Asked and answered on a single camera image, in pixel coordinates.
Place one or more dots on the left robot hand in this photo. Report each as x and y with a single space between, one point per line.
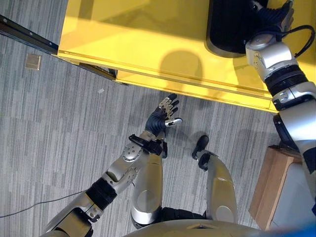
156 121

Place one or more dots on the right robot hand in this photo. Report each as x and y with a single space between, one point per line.
271 17

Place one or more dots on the black sole-shaped part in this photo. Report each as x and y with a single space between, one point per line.
229 24

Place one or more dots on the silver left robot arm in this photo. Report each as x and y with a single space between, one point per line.
123 170

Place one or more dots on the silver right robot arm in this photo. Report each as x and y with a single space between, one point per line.
279 59

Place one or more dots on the yellow metal shelf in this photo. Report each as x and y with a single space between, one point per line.
138 42

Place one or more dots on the brown box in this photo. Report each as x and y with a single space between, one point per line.
267 187

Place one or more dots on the white plastic box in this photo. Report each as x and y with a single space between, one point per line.
293 197

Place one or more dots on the dark right robot foot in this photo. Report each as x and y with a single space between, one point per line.
201 144

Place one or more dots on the small paper scrap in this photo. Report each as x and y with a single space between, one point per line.
101 90

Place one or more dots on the silver right robot leg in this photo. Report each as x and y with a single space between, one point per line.
219 187

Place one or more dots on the silver robot torso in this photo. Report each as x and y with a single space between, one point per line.
195 228

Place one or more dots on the metal floor outlet plate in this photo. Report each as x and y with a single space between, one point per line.
33 62

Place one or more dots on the black shelf bracket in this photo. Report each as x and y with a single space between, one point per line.
101 70

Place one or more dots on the black metal rail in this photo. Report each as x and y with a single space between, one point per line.
27 34

